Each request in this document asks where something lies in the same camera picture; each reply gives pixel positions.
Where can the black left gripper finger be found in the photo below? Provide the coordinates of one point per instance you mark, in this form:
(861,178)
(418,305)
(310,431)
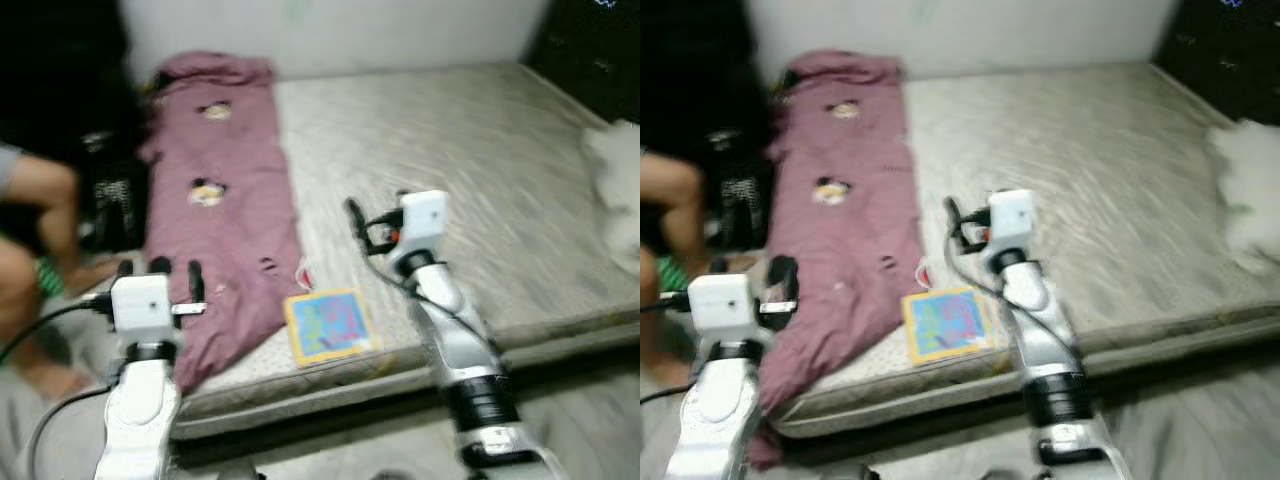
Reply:
(196,280)
(783,278)

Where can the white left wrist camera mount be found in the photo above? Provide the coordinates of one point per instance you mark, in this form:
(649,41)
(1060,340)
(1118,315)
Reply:
(722,305)
(142,305)

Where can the green striped cloth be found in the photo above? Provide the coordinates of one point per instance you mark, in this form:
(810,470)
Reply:
(52,277)
(672,275)

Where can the colourful yellow-edged book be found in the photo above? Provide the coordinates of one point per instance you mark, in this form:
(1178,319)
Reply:
(328,328)
(948,326)

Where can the person's bare leg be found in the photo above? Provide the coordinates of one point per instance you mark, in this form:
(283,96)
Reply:
(670,190)
(655,330)
(20,290)
(45,190)

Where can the dark tufted headboard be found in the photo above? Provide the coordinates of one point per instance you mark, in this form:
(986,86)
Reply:
(1220,50)
(590,50)

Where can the pink cartoon print blanket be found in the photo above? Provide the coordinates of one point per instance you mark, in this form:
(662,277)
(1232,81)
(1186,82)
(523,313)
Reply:
(220,230)
(840,230)

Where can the white pillow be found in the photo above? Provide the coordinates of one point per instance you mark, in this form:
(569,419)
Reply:
(615,190)
(1245,190)

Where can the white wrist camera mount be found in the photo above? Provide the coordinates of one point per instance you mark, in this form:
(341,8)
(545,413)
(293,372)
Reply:
(722,305)
(142,305)
(423,222)
(1012,220)

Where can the small white red wrapper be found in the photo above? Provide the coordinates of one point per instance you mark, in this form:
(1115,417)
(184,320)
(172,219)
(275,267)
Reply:
(305,272)

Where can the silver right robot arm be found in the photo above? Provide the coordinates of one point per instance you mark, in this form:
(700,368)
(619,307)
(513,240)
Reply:
(465,360)
(1055,360)

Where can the white quilted mattress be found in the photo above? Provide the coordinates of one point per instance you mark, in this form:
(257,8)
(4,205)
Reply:
(1080,200)
(460,200)

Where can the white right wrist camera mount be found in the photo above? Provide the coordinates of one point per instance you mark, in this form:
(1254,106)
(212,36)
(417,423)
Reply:
(1012,220)
(423,222)

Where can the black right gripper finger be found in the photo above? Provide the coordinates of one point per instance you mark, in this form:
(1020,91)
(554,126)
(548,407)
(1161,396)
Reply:
(955,222)
(356,222)

